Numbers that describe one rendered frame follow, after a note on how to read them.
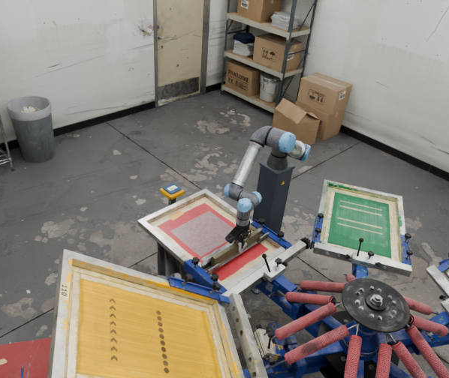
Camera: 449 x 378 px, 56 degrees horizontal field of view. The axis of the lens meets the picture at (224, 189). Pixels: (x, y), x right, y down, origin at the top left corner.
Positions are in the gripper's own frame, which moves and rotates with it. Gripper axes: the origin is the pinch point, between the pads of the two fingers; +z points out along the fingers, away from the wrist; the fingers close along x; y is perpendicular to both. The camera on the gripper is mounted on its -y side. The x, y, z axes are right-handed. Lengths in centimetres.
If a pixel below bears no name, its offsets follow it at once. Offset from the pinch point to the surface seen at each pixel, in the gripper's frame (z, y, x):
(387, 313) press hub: -30, -1, -91
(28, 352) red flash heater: -10, -121, 4
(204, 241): 5.3, -6.4, 21.2
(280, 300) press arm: 9.3, -1.9, -38.2
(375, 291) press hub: -30, 6, -81
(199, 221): 5.3, 3.9, 38.1
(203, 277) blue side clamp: -0.1, -30.0, -4.0
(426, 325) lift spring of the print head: -19, 18, -104
